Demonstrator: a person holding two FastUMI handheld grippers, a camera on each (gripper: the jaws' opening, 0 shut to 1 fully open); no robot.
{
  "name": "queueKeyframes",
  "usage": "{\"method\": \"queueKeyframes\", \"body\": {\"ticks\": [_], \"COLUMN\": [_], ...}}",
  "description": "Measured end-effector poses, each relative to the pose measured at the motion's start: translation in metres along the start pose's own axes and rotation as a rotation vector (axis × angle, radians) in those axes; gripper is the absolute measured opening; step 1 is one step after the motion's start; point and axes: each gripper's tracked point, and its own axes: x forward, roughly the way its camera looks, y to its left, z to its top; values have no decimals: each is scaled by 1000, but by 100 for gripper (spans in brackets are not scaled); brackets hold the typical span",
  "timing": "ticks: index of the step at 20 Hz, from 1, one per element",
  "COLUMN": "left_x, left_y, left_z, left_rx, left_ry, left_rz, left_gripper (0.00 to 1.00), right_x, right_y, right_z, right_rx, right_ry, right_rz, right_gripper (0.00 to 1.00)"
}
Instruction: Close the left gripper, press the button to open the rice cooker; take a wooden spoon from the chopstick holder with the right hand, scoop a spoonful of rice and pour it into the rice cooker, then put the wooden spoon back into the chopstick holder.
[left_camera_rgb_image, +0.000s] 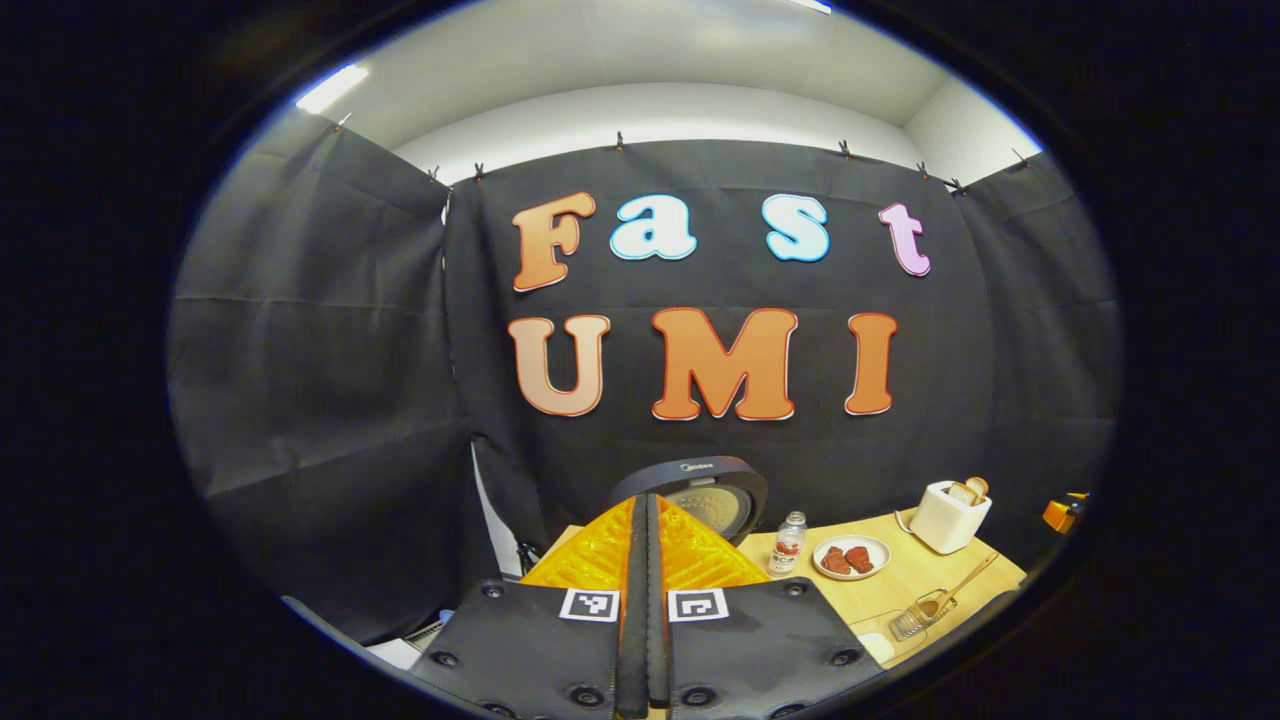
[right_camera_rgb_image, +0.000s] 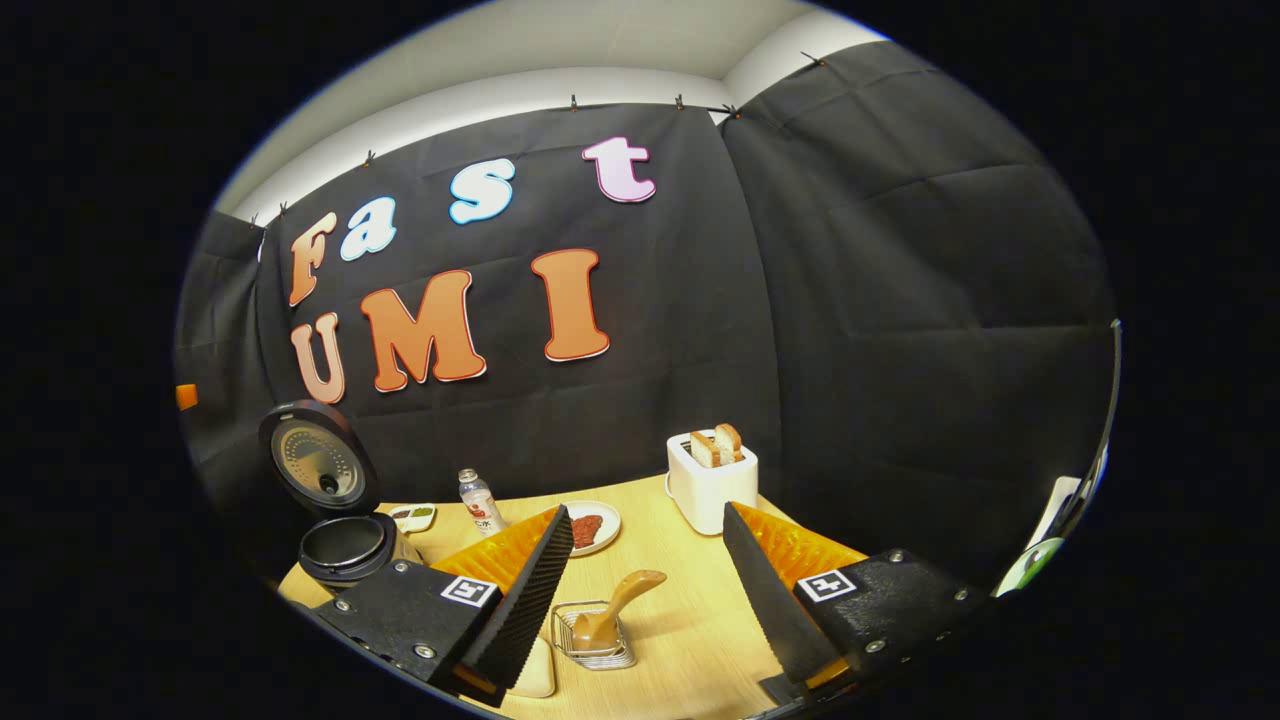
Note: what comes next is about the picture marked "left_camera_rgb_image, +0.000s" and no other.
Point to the wooden spoon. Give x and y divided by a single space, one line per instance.
965 580

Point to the ceiling light panel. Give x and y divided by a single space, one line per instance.
812 5
330 89

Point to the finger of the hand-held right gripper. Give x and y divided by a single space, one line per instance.
1060 514

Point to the toasted bread slice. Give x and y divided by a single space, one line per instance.
960 493
979 486

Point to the red meat piece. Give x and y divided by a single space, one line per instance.
835 562
860 558

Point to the white toaster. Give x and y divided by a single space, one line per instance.
940 520

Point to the clear glass dish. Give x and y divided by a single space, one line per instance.
900 652

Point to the black and silver rice cooker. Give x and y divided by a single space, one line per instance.
720 480

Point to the white rice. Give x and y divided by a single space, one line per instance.
876 648

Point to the black backdrop cloth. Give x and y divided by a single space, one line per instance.
350 350

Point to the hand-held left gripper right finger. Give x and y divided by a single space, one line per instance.
658 640

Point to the white oval plate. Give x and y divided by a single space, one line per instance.
878 545

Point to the small clear drink bottle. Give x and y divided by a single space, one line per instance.
787 548

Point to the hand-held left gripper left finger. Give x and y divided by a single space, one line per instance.
632 640

